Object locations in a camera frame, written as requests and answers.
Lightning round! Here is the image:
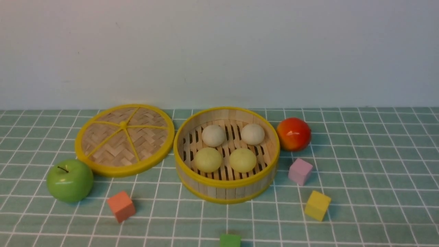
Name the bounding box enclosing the orange cube block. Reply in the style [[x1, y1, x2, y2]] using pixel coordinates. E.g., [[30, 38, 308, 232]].
[[107, 191, 136, 223]]

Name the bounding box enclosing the yellow bun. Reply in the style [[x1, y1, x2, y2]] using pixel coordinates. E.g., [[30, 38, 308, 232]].
[[229, 148, 257, 173], [193, 147, 223, 173]]

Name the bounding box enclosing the bamboo steamer lid yellow rim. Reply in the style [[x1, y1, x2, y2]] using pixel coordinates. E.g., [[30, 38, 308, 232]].
[[75, 104, 175, 178]]

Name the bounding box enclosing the white bun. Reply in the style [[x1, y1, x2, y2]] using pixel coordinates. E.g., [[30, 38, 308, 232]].
[[202, 125, 226, 148], [240, 123, 265, 145]]

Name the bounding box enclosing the green apple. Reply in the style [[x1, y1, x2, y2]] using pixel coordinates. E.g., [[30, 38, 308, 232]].
[[46, 158, 94, 203]]

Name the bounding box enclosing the bamboo steamer tray yellow rim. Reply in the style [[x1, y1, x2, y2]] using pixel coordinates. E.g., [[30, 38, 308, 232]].
[[174, 107, 281, 204]]

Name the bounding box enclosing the yellow cube block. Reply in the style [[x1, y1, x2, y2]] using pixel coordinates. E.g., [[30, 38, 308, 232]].
[[304, 190, 331, 222]]

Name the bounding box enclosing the pink cube block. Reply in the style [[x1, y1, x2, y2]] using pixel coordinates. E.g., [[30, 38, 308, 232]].
[[288, 158, 313, 186]]

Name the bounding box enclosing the red orange peach fruit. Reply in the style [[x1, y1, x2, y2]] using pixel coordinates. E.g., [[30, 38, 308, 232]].
[[276, 117, 311, 152]]

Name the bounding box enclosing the green cube block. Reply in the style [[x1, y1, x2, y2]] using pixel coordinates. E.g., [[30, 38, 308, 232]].
[[220, 234, 241, 247]]

